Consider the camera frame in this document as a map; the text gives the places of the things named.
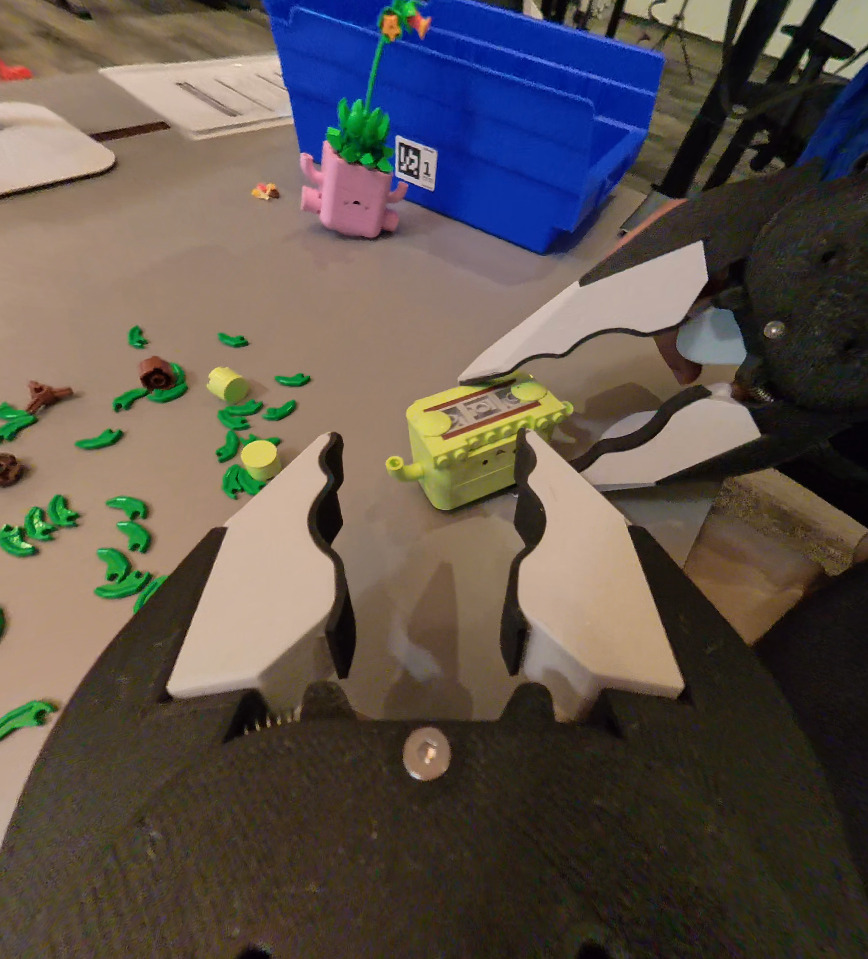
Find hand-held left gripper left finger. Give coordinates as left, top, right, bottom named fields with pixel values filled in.
left=165, top=432, right=358, bottom=713

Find scattered green leaf pieces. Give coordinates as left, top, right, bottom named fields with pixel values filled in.
left=0, top=324, right=313, bottom=748

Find lime cylinder brick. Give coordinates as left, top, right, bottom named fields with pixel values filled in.
left=205, top=366, right=250, bottom=404
left=241, top=439, right=283, bottom=482

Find lime brick pot figure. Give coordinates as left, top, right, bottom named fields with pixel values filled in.
left=385, top=372, right=576, bottom=512

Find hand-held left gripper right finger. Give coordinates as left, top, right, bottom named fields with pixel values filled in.
left=500, top=429, right=687, bottom=722

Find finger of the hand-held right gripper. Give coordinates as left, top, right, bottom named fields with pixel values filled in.
left=572, top=382, right=764, bottom=493
left=456, top=240, right=710, bottom=388

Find person's right hand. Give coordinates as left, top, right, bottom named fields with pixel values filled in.
left=653, top=328, right=705, bottom=388

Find blue storage bin with tag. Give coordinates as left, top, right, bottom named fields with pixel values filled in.
left=262, top=0, right=666, bottom=256

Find pink brick plant pot figure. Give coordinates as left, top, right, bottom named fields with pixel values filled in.
left=299, top=0, right=433, bottom=241

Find white printed paper sheet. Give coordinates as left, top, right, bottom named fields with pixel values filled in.
left=98, top=54, right=296, bottom=142

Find person's black clothing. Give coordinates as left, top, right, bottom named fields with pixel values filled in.
left=752, top=420, right=868, bottom=959

